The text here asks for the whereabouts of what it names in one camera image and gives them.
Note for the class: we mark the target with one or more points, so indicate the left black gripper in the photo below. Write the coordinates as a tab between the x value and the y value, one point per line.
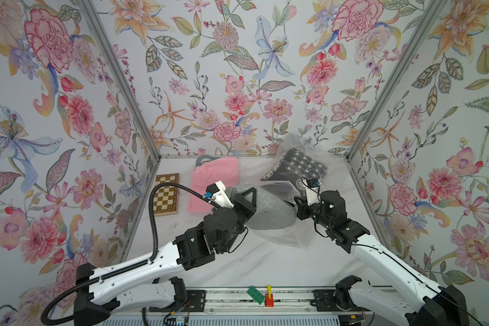
244	202

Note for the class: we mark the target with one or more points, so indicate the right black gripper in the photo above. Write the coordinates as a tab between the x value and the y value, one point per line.
304	208

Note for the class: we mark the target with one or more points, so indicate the grey blanket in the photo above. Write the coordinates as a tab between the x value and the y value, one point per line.
274	206

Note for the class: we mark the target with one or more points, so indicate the clear plastic vacuum bag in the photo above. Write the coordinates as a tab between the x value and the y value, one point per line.
301	233

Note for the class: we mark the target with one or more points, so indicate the pink blanket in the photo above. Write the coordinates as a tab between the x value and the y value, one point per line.
225	170

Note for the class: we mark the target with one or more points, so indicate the teal bear pattern blanket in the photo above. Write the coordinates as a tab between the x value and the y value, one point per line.
204	159

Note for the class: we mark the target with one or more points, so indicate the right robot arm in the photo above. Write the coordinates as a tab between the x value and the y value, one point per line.
443	305

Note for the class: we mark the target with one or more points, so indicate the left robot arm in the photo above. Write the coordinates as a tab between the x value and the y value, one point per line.
150	281

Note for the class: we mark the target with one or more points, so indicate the black white patterned blanket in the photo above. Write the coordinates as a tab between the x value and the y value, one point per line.
292	166

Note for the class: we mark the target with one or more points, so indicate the wooden chessboard box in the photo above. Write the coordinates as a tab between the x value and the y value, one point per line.
166	199

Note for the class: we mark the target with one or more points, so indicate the green tag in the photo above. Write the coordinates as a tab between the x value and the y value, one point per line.
256	295

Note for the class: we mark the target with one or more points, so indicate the red yellow clip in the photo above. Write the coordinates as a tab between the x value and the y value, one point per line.
269	300

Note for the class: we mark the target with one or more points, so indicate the small circuit board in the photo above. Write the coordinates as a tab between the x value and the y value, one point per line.
177	320

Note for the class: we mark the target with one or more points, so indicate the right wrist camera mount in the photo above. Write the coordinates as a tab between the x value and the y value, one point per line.
311	189

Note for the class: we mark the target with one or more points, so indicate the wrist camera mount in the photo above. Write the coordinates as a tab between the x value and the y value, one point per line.
216	195
311	189

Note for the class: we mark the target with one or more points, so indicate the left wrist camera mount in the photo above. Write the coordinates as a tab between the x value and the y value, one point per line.
216	195

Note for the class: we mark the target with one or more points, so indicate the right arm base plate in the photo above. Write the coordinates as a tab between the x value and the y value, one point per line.
330	300

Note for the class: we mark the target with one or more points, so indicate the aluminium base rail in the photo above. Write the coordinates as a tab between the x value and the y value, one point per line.
252	300

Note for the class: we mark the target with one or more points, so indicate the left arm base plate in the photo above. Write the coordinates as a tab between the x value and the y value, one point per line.
194	300

